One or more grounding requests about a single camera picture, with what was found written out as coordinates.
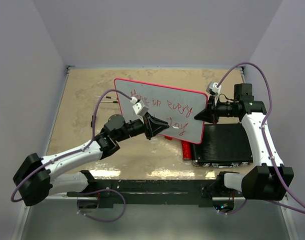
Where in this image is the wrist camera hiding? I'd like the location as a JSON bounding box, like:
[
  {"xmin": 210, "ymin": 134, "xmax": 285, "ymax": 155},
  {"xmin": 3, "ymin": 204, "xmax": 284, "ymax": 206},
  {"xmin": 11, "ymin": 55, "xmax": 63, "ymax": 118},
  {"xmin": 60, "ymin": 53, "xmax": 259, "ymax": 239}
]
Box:
[
  {"xmin": 130, "ymin": 96, "xmax": 149, "ymax": 120},
  {"xmin": 206, "ymin": 82, "xmax": 222, "ymax": 95}
]

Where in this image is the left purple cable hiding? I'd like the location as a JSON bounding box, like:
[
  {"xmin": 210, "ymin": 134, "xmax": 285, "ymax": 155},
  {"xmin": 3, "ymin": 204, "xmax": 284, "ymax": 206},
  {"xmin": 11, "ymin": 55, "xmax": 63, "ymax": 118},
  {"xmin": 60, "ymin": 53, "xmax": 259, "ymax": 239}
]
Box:
[{"xmin": 11, "ymin": 89, "xmax": 135, "ymax": 203}]

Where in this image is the red marker cap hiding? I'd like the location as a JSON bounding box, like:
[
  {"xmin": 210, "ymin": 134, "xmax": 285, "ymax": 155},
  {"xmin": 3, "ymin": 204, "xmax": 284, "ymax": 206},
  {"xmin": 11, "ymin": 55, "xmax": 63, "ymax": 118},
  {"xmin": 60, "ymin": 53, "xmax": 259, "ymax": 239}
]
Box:
[{"xmin": 164, "ymin": 136, "xmax": 173, "ymax": 141}]

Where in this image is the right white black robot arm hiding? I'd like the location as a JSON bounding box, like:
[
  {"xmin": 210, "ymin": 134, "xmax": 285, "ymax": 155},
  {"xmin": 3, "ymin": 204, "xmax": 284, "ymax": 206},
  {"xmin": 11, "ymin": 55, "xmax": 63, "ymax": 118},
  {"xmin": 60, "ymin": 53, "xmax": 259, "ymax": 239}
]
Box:
[{"xmin": 195, "ymin": 82, "xmax": 294, "ymax": 201}]

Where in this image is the pink framed whiteboard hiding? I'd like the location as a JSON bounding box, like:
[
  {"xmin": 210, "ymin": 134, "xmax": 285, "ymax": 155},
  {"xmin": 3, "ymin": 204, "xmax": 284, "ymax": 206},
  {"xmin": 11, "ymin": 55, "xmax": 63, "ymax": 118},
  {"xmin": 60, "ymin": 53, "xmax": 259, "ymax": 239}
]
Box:
[{"xmin": 113, "ymin": 78, "xmax": 208, "ymax": 144}]

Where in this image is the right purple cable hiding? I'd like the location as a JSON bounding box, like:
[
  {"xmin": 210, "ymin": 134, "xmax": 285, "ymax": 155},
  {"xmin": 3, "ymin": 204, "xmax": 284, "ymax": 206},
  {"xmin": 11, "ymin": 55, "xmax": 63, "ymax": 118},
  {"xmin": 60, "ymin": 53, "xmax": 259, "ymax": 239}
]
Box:
[{"xmin": 216, "ymin": 62, "xmax": 305, "ymax": 216}]

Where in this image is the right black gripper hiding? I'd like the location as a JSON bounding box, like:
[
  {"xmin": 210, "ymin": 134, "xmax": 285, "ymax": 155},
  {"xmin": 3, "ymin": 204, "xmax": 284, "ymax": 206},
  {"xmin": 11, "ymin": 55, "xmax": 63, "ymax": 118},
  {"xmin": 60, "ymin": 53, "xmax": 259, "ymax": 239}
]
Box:
[{"xmin": 194, "ymin": 95, "xmax": 238, "ymax": 125}]

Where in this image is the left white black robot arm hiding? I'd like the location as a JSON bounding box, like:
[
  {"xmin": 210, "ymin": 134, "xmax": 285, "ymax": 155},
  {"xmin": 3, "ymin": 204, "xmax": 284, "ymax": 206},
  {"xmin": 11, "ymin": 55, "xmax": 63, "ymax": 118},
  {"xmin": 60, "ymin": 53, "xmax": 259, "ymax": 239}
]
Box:
[{"xmin": 10, "ymin": 113, "xmax": 170, "ymax": 207}]

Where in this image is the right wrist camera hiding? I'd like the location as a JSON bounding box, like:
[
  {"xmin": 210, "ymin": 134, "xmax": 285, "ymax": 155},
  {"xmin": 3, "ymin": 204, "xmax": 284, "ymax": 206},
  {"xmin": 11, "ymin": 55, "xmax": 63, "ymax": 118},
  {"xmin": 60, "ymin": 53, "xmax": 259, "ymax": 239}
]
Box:
[{"xmin": 206, "ymin": 82, "xmax": 222, "ymax": 95}]

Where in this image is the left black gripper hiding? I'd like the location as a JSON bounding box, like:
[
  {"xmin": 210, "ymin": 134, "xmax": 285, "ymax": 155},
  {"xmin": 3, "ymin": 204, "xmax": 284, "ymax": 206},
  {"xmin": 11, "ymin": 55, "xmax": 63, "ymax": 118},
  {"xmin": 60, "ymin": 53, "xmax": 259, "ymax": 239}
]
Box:
[{"xmin": 115, "ymin": 111, "xmax": 169, "ymax": 142}]

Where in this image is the black ribbed case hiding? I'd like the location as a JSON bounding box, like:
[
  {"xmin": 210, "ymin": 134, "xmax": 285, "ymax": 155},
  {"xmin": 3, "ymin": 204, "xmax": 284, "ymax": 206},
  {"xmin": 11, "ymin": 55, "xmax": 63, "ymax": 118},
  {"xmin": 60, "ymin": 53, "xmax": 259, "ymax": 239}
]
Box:
[{"xmin": 190, "ymin": 123, "xmax": 253, "ymax": 168}]

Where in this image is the red glitter microphone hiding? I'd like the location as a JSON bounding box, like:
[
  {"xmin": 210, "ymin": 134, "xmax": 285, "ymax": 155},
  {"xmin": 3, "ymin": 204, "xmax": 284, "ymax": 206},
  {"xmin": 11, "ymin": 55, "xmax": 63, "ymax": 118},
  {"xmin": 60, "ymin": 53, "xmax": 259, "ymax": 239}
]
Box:
[{"xmin": 181, "ymin": 141, "xmax": 192, "ymax": 161}]

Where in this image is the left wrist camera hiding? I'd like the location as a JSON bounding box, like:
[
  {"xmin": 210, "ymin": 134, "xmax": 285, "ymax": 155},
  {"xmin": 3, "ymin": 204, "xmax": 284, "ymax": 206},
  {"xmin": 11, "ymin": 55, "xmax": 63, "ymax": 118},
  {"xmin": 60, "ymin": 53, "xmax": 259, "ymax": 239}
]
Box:
[{"xmin": 130, "ymin": 96, "xmax": 149, "ymax": 120}]

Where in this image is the wire whiteboard stand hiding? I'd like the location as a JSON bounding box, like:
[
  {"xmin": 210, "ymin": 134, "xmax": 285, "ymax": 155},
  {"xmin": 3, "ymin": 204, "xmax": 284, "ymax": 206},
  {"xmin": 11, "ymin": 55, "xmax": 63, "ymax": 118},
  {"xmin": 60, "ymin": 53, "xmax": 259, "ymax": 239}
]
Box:
[{"xmin": 90, "ymin": 94, "xmax": 120, "ymax": 128}]

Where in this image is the purple cable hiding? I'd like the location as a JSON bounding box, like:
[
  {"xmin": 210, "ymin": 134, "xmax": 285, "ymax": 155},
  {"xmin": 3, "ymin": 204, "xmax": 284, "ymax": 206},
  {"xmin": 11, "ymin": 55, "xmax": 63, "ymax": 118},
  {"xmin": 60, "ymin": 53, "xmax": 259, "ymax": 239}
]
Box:
[
  {"xmin": 216, "ymin": 62, "xmax": 305, "ymax": 216},
  {"xmin": 11, "ymin": 89, "xmax": 135, "ymax": 203}
]

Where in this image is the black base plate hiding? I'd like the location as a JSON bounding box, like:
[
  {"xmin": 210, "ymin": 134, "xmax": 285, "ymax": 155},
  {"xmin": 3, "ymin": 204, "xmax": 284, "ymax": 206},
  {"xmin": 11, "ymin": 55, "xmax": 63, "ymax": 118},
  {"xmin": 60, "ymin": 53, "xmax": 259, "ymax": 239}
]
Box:
[{"xmin": 67, "ymin": 178, "xmax": 246, "ymax": 210}]

